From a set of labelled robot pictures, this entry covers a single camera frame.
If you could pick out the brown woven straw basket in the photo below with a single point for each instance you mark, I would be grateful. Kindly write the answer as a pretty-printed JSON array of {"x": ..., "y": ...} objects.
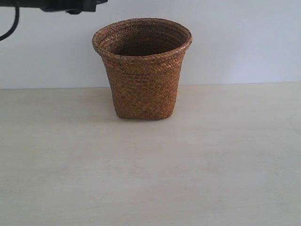
[{"x": 143, "y": 60}]

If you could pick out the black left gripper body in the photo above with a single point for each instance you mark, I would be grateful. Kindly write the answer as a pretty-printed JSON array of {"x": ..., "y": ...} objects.
[{"x": 73, "y": 7}]

